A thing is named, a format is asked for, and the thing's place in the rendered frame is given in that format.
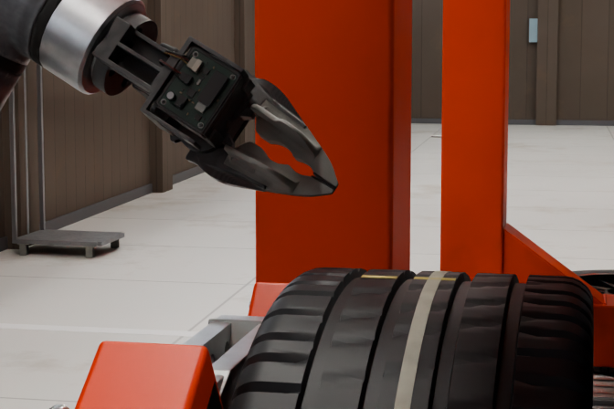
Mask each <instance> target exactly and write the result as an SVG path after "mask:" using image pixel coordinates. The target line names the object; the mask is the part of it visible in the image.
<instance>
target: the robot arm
mask: <svg viewBox="0 0 614 409"><path fill-rule="evenodd" d="M157 35H158V28H157V24H156V23H155V22H154V21H153V20H151V19H149V18H148V17H147V15H146V10H145V5H144V3H143V2H142V1H141V0H0V110H1V109H2V108H3V106H4V105H5V102H6V100H7V99H8V97H9V95H10V94H11V92H12V90H13V89H14V87H15V85H16V83H17V82H18V80H19V79H20V77H21V75H22V74H23V72H24V70H25V69H26V66H27V65H28V63H29V61H30V59H31V60H33V61H34V62H36V63H38V65H40V66H41V67H43V68H45V69H46V70H48V71H50V72H51V73H53V74H54V75H56V76H57V77H59V78H60V79H62V80H64V81H65V82H67V83H68V84H69V85H70V86H72V87H73V88H75V89H77V90H79V91H80V92H82V93H84V94H88V95H90V94H93V93H96V92H99V91H103V92H104V93H106V94H108V95H109V96H115V95H117V94H119V93H121V92H123V91H124V90H126V89H127V88H128V87H129V86H130V85H131V84H132V86H133V88H134V89H136V90H137V91H138V92H139V93H141V94H142V95H143V96H144V97H145V98H146V99H147V100H146V101H145V103H144V104H143V105H142V107H141V108H140V111H141V112H142V113H143V114H144V115H145V116H147V117H148V118H149V119H150V120H151V121H152V122H153V123H154V124H155V125H156V126H157V127H159V128H160V129H162V130H163V131H166V132H167V133H169V134H170V140H171V141H172V142H173V143H175V144H177V143H179V142H182V143H183V144H184V145H185V146H186V147H187V148H188V149H189V150H190V151H189V153H188V154H187V156H186V157H185V158H186V159H187V160H188V161H189V162H190V163H194V164H196V165H198V166H199V167H200V168H201V169H202V170H203V171H204V172H205V173H207V174H208V175H209V176H210V177H212V178H213V179H215V180H217V181H218V182H220V183H223V184H226V185H229V186H234V187H239V188H245V189H250V190H255V191H261V192H270V193H275V194H286V195H294V196H302V197H315V196H323V195H330V194H333V192H334V191H335V189H336V188H337V186H338V181H337V178H336V175H335V171H334V169H333V166H332V164H331V162H330V160H329V158H328V156H327V155H326V153H325V152H324V150H323V148H322V147H321V145H320V144H319V142H318V141H317V140H316V139H315V138H314V136H313V135H312V133H311V131H310V130H309V128H308V127H307V126H306V125H305V123H304V122H303V120H302V118H301V117H300V115H299V114H298V112H297V111H296V110H295V109H294V108H293V106H292V105H291V103H290V101H289V100H288V98H287V97H286V96H285V95H284V94H283V92H282V91H281V90H280V89H278V88H277V87H276V86H275V85H273V84H272V83H270V82H269V81H267V80H266V79H258V78H256V77H254V76H252V75H251V74H250V73H249V72H248V71H247V70H246V69H245V70H244V68H242V67H240V66H238V65H237V64H235V63H234V62H232V61H230V60H229V59H227V58H225V57H223V56H222V55H220V54H218V53H217V52H216V51H215V50H213V49H211V48H210V47H207V46H206V45H204V44H203V43H201V42H199V41H198V40H196V39H195V38H193V37H191V36H189V38H188V39H187V40H186V42H185V43H184V45H183V46H182V48H181V49H180V50H178V49H177V48H176V47H172V46H170V45H167V44H165V43H161V44H160V45H159V44H157V43H156V40H157ZM189 48H190V49H189ZM188 49H189V51H188ZM187 51H188V52H187ZM185 52H186V53H187V54H186V56H185ZM152 104H153V105H152ZM151 105H152V107H151ZM150 108H151V109H150ZM255 117H256V132H257V134H258V135H259V136H260V138H262V139H263V140H265V141H266V142H268V143H270V144H277V145H280V146H283V147H285V148H287V149H288V150H289V151H290V152H291V153H292V155H293V157H294V158H295V160H296V161H298V162H300V163H305V164H307V165H308V166H310V167H311V168H312V170H313V174H314V176H315V177H314V176H313V175H312V176H307V175H301V174H299V173H296V172H295V171H294V170H293V169H292V168H291V167H290V166H289V165H288V164H280V163H276V162H274V161H272V160H271V159H270V158H269V157H268V155H267V154H266V153H265V152H264V150H263V149H262V148H261V147H259V146H258V145H256V144H255V143H253V142H246V143H244V144H242V145H240V146H238V147H235V144H234V143H235V141H236V140H237V138H238V136H239V135H240V134H241V133H242V131H243V130H244V129H245V127H246V126H247V124H248V123H249V121H250V120H254V119H255Z"/></svg>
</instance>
